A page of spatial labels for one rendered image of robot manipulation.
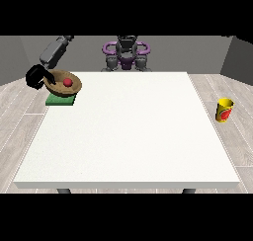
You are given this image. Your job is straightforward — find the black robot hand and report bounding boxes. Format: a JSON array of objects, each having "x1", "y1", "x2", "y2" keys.
[{"x1": 25, "y1": 63, "x2": 57, "y2": 91}]

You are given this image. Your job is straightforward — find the green square pad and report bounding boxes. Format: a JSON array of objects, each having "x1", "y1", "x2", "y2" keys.
[{"x1": 44, "y1": 92, "x2": 77, "y2": 107}]

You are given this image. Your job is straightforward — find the grey robot trunk purple rings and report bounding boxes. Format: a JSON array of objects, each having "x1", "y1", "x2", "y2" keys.
[{"x1": 101, "y1": 35, "x2": 153, "y2": 73}]

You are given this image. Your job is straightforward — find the brown wooden bowl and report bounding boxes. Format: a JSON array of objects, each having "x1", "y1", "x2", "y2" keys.
[{"x1": 42, "y1": 69, "x2": 83, "y2": 99}]

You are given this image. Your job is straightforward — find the yellow cup with melon print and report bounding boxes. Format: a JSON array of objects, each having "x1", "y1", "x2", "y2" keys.
[{"x1": 214, "y1": 97, "x2": 235, "y2": 123}]

